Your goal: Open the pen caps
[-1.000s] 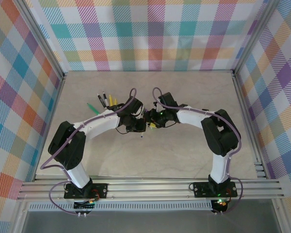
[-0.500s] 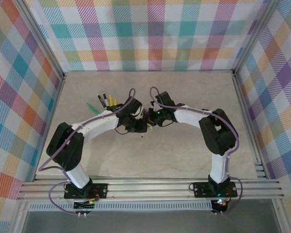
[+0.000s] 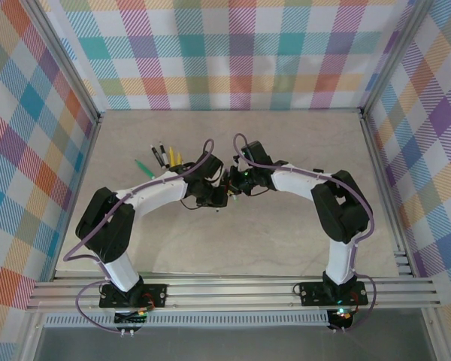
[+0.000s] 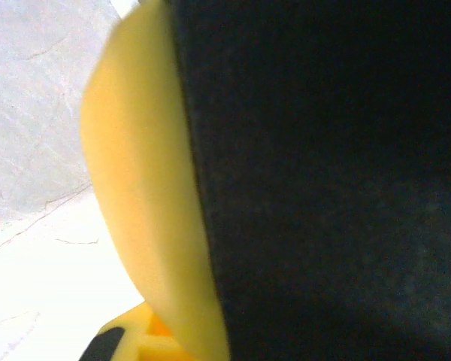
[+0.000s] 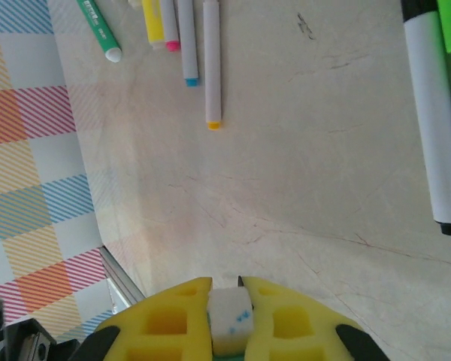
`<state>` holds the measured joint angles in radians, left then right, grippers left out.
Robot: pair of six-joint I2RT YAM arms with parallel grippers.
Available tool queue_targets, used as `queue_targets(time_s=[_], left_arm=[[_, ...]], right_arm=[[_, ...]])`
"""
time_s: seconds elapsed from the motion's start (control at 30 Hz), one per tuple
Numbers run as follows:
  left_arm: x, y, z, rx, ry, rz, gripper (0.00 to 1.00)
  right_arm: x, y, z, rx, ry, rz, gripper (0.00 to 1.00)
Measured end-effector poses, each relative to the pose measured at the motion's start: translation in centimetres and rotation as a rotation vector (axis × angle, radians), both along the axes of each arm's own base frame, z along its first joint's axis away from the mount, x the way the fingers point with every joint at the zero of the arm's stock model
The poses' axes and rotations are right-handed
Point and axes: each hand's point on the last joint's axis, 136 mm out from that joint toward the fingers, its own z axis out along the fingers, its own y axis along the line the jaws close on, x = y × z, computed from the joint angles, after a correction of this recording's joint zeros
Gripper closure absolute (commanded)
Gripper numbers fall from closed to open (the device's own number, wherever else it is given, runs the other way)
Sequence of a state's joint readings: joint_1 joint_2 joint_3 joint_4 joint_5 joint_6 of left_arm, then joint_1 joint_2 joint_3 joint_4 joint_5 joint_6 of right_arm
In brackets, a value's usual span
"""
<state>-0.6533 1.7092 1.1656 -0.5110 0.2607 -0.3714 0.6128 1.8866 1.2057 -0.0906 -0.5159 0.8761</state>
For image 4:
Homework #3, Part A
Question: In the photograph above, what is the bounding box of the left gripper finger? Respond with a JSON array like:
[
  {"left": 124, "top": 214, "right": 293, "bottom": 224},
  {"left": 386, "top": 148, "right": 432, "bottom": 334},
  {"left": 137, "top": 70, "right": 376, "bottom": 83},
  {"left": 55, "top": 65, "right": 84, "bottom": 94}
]
[{"left": 83, "top": 303, "right": 193, "bottom": 361}]

